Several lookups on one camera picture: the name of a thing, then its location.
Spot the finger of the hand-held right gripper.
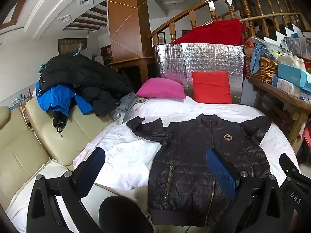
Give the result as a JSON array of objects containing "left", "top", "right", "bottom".
[{"left": 279, "top": 153, "right": 300, "bottom": 176}]

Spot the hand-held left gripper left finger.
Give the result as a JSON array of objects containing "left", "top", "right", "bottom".
[{"left": 27, "top": 148, "right": 106, "bottom": 233}]

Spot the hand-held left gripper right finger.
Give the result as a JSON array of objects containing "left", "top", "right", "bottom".
[{"left": 206, "top": 148, "right": 283, "bottom": 233}]

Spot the black quilted jacket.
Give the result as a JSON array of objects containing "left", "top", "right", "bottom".
[{"left": 126, "top": 114, "right": 273, "bottom": 228}]

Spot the wooden table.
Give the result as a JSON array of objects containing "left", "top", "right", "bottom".
[{"left": 245, "top": 76, "right": 311, "bottom": 154}]

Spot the grey garment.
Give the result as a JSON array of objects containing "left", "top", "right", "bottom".
[{"left": 110, "top": 92, "right": 146, "bottom": 125}]

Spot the beige leather sofa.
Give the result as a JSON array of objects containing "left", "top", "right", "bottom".
[{"left": 0, "top": 97, "right": 114, "bottom": 211}]

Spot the white patterned tissue pack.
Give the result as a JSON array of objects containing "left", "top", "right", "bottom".
[{"left": 272, "top": 75, "right": 302, "bottom": 97}]

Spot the blue jacket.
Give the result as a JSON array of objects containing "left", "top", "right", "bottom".
[{"left": 36, "top": 80, "right": 94, "bottom": 139}]

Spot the red pillow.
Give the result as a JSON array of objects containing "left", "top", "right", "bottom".
[{"left": 191, "top": 71, "right": 232, "bottom": 104}]

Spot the black puffer coat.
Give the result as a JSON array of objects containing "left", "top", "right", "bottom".
[{"left": 39, "top": 53, "right": 134, "bottom": 117}]

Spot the blue cardboard box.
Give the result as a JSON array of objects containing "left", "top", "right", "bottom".
[{"left": 277, "top": 63, "right": 311, "bottom": 89}]

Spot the wicker basket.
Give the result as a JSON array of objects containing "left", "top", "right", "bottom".
[{"left": 244, "top": 55, "right": 280, "bottom": 84}]

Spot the dark wooden cabinet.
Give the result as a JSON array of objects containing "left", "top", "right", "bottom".
[{"left": 108, "top": 57, "right": 156, "bottom": 93}]

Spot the pink pillow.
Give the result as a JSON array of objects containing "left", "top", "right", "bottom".
[{"left": 135, "top": 77, "right": 187, "bottom": 99}]

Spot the cream cloth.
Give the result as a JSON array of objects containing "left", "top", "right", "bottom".
[{"left": 278, "top": 55, "right": 305, "bottom": 70}]

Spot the light blue cloth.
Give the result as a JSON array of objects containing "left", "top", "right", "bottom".
[{"left": 250, "top": 42, "right": 275, "bottom": 74}]

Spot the silver foil insulation board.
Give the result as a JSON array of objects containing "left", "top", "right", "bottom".
[{"left": 154, "top": 42, "right": 244, "bottom": 105}]

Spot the clear plastic bag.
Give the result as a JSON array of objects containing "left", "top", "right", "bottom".
[{"left": 280, "top": 37, "right": 308, "bottom": 59}]

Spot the brown window blind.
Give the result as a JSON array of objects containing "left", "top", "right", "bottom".
[{"left": 58, "top": 38, "right": 87, "bottom": 55}]

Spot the red cloth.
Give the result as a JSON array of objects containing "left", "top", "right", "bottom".
[{"left": 170, "top": 19, "right": 248, "bottom": 46}]

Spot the brown wooden wardrobe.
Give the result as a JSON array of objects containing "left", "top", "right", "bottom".
[{"left": 107, "top": 0, "right": 154, "bottom": 65}]

